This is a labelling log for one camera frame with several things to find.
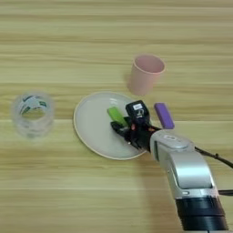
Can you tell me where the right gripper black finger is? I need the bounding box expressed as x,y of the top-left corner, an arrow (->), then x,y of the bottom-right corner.
109,120 -> 130,137

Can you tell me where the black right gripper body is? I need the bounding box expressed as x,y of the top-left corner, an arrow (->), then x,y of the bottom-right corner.
123,122 -> 162,152

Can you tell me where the green eraser block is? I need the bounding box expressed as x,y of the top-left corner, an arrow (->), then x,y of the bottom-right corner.
106,106 -> 129,127

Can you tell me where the purple eraser block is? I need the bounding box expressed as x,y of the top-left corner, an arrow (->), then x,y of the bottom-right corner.
153,102 -> 176,130

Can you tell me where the black box white label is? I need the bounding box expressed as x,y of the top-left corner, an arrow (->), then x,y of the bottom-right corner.
125,99 -> 150,126

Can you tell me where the white round plate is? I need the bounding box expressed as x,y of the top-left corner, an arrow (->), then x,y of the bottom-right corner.
73,91 -> 149,161

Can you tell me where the pink plastic cup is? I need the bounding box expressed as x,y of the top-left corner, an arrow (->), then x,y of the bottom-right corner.
127,54 -> 167,96

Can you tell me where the clear packing tape roll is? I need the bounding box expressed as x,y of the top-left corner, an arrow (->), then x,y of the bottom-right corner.
11,92 -> 56,139

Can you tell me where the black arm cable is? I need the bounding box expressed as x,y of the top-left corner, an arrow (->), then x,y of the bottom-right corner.
194,146 -> 233,197

